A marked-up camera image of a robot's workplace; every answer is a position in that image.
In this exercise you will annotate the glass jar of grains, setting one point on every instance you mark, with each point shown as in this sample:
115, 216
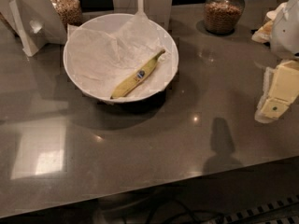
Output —
69, 11
221, 16

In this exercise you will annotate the yellow banana with sticker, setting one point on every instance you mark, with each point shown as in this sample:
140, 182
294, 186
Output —
137, 77

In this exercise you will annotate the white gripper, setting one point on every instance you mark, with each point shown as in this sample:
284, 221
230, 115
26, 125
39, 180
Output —
286, 32

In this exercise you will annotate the black white striped strip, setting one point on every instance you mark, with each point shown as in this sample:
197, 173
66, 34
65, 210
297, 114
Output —
283, 211

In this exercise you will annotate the white paper liner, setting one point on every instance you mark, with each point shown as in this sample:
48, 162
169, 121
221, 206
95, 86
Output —
96, 59

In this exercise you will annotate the glass jar of grains right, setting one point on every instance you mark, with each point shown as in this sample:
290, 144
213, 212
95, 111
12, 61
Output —
221, 16

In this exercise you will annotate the white bowl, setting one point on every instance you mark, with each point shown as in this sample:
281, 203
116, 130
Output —
102, 22

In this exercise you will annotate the white card stand back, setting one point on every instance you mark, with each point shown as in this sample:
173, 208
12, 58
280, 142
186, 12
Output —
157, 10

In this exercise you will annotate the glass jar of grains left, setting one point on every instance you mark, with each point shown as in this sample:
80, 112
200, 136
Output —
69, 11

